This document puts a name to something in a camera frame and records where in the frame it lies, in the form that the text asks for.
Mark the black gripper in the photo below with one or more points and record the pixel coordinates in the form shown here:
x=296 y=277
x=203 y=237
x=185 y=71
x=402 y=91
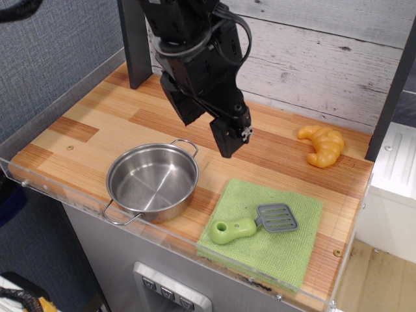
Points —
x=202 y=79

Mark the green handled grey spatula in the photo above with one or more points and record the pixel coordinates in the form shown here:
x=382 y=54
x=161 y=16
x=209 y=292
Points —
x=274 y=218

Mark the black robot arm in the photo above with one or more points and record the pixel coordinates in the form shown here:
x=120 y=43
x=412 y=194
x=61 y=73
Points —
x=186 y=23

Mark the green knitted cloth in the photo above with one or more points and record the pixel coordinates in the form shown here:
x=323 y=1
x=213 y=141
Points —
x=279 y=259

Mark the stainless steel pot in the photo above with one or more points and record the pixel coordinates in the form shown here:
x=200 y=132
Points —
x=155 y=182

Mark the orange plastic croissant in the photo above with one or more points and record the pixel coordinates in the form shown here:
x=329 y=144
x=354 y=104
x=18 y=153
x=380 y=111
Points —
x=328 y=144

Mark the grey toy fridge cabinet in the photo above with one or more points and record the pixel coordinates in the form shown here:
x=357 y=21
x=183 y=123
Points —
x=113 y=250

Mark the silver dispenser button panel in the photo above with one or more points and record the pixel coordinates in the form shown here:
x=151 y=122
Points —
x=167 y=294

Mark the white side cabinet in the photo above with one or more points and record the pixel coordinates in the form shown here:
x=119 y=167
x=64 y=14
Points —
x=387 y=220

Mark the yellow object bottom left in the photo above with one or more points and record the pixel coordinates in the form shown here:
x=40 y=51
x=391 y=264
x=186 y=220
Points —
x=46 y=305

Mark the clear acrylic guard rail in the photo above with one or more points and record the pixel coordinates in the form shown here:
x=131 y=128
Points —
x=67 y=152

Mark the dark right vertical post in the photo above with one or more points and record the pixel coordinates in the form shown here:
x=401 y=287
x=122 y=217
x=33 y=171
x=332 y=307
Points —
x=398 y=83

